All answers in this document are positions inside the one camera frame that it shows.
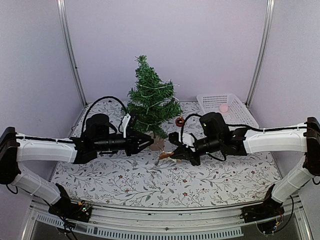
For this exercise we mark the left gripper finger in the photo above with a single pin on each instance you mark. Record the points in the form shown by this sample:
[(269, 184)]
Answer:
[(140, 136), (143, 145)]

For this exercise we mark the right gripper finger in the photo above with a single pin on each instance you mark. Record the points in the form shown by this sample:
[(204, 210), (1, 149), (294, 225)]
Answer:
[(180, 152), (181, 157)]

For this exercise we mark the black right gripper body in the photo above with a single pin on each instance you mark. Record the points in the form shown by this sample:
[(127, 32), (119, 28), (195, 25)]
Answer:
[(195, 161)]

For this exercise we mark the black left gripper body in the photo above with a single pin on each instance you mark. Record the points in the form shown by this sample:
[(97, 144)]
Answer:
[(130, 147)]

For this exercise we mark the orange brown ornament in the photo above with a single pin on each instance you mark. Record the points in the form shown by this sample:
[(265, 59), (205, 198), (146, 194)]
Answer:
[(166, 155)]

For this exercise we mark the red ball ornament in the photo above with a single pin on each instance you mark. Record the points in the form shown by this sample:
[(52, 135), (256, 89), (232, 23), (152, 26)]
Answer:
[(180, 121)]

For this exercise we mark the small green christmas tree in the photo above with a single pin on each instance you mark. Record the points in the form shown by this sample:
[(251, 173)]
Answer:
[(154, 102)]

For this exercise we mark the pink pompom ornament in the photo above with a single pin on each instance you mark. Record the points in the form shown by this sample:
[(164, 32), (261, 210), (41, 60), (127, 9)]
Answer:
[(223, 108)]

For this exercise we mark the white plastic basket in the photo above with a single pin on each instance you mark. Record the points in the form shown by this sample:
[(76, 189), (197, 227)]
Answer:
[(230, 106)]

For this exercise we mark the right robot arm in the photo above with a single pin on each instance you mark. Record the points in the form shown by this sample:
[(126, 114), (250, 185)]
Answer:
[(244, 140)]

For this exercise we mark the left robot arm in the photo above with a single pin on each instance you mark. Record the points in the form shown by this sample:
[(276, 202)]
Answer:
[(97, 135)]

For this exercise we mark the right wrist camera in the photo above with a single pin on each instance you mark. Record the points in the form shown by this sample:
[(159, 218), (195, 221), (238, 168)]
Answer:
[(175, 139)]

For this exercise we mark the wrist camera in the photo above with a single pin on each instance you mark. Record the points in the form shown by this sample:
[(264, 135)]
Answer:
[(175, 139), (133, 119)]

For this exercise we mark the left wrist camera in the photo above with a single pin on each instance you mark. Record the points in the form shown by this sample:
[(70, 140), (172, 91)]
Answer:
[(133, 119)]

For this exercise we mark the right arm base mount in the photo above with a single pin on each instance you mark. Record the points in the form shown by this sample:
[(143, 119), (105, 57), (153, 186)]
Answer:
[(267, 216)]

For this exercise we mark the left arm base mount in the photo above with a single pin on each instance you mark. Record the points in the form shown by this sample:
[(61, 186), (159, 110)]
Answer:
[(73, 211)]

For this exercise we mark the front aluminium rail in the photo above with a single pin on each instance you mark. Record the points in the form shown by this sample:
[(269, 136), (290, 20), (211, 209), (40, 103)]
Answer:
[(115, 222)]

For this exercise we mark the left aluminium frame post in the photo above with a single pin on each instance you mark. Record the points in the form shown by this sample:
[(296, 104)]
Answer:
[(61, 7)]

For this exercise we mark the aluminium frame post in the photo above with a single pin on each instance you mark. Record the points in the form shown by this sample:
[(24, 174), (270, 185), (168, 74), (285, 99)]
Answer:
[(61, 7), (262, 51)]

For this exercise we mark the right aluminium frame post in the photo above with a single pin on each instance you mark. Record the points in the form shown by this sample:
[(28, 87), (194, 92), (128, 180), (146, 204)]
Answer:
[(262, 51)]

